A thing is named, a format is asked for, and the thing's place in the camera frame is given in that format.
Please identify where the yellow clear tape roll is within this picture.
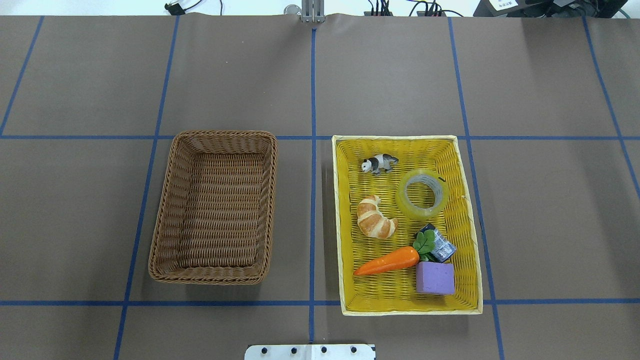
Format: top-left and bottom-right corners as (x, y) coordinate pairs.
(395, 168), (450, 221)

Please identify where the brown wicker basket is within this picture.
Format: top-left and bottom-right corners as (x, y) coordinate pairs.
(148, 130), (278, 286)

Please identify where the yellow woven basket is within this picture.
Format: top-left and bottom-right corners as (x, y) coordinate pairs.
(331, 135), (483, 316)

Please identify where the toy panda figure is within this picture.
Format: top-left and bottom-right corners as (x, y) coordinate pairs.
(360, 153), (399, 176)

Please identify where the toy croissant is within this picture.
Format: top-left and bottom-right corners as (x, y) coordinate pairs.
(356, 194), (399, 240)

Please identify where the orange toy carrot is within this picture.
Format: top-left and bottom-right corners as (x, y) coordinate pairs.
(353, 229), (436, 277)

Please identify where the purple foam cube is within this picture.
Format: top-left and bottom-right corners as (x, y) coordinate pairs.
(415, 261), (455, 296)

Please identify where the black device top right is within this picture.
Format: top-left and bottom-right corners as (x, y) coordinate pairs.
(473, 0), (632, 19)

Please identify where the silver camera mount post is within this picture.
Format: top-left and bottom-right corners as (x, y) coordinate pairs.
(300, 0), (326, 23)

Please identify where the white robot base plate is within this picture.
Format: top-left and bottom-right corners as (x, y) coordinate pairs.
(244, 343), (377, 360)

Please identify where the black cables plugs background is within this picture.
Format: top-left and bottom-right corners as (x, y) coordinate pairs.
(362, 0), (464, 18)

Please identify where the black cable left background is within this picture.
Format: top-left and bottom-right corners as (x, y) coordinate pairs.
(164, 0), (224, 16)

